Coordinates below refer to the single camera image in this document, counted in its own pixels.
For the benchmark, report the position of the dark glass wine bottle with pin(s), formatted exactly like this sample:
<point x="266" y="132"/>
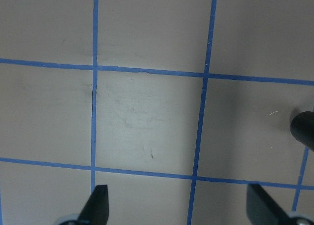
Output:
<point x="302" y="128"/>

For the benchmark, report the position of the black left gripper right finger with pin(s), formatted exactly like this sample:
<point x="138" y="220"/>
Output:
<point x="262" y="209"/>

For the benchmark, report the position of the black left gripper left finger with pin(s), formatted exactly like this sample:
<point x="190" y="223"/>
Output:
<point x="96" y="209"/>

